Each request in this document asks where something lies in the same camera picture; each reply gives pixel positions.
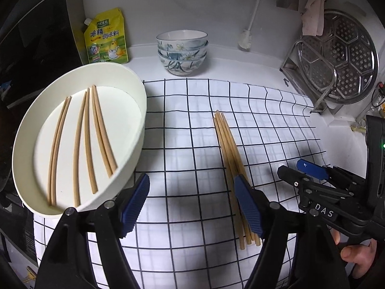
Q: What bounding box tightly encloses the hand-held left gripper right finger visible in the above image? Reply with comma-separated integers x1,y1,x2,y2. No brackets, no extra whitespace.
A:
234,175,351,289

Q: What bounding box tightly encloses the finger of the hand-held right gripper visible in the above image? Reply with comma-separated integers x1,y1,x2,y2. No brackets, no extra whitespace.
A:
296,159,366,193
277,165,349,199

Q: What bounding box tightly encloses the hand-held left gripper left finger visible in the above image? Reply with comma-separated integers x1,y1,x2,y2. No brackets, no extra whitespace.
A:
36,173,150,289

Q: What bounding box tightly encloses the round white tray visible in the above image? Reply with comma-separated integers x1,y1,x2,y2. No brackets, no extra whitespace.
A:
12,63,148,217

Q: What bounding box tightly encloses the group of wooden chopsticks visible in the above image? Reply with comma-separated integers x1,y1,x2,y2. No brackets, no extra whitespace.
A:
47,85,118,207

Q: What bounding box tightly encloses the person's right hand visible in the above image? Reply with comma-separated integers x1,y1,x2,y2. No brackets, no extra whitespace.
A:
332,230,378,279

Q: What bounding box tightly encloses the white black-grid cloth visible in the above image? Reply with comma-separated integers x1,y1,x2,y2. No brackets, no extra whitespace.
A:
33,78,327,289

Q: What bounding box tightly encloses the perforated steel steamer plate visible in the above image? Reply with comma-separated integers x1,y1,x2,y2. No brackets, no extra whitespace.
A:
296,9,379,104

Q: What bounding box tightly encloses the white bottle brush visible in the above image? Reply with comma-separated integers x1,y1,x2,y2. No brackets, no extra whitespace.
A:
237,0,262,50

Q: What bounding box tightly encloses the floral white ceramic bowl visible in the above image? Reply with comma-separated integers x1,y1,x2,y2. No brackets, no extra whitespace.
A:
156,30,209,51
158,46,208,61
159,55,207,76

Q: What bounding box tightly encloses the pale pink cloth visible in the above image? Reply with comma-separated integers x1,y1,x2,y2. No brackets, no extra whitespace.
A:
301,0,327,37

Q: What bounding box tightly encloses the yellow seasoning pouch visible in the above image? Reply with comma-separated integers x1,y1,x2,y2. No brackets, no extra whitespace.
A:
83,7,130,65

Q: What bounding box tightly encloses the black range hood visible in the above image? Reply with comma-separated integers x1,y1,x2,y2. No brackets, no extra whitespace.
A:
0,0,85,109

